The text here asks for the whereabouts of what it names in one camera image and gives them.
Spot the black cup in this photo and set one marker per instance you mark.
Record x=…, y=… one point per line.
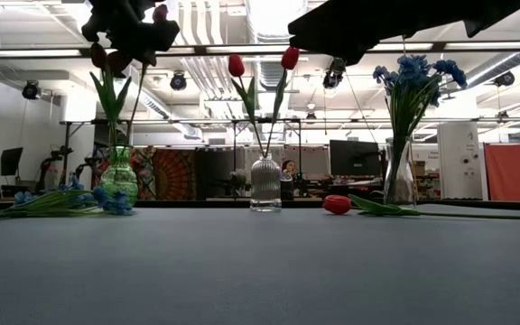
x=287, y=189

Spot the white pillar cabinet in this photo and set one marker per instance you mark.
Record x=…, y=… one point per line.
x=458, y=153

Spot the wide silver air duct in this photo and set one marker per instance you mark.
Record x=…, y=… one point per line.
x=269, y=74

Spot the small black monitor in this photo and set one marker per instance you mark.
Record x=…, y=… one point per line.
x=11, y=160

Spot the dark red tulip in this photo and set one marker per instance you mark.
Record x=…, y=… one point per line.
x=117, y=62
x=160, y=13
x=99, y=55

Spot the large black monitor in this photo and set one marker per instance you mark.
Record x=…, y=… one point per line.
x=355, y=158

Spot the green glass vase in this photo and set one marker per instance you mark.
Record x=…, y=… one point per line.
x=120, y=178

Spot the person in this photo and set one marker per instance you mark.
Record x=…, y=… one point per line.
x=290, y=168

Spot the bright red tulip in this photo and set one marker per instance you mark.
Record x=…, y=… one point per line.
x=290, y=58
x=236, y=65
x=337, y=204

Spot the clear ribbed glass vase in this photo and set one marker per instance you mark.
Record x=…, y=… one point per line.
x=265, y=185

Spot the black table frame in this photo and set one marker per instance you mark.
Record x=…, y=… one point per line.
x=197, y=204

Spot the orange partition panel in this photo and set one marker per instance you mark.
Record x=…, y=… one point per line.
x=508, y=171

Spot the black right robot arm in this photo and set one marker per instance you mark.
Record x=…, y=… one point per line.
x=481, y=13

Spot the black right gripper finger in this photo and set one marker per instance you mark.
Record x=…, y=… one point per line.
x=318, y=25

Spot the orange mandala tapestry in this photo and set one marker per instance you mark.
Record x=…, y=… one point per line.
x=174, y=176

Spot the black background robot arm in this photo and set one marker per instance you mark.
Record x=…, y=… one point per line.
x=57, y=158

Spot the black crossbar with light strips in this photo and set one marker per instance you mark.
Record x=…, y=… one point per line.
x=200, y=49

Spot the slim silver air duct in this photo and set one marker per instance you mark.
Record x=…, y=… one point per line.
x=476, y=77

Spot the black hanging spotlight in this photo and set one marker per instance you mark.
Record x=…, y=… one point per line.
x=334, y=77
x=504, y=79
x=31, y=90
x=178, y=81

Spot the clear tall glass vase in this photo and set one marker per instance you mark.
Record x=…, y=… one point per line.
x=404, y=185

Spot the blue-grey table mat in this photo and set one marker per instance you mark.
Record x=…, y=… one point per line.
x=260, y=271

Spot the white flower bouquet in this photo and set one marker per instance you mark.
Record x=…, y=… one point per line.
x=240, y=177

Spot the colourful patterned cloth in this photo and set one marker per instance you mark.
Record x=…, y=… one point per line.
x=142, y=171

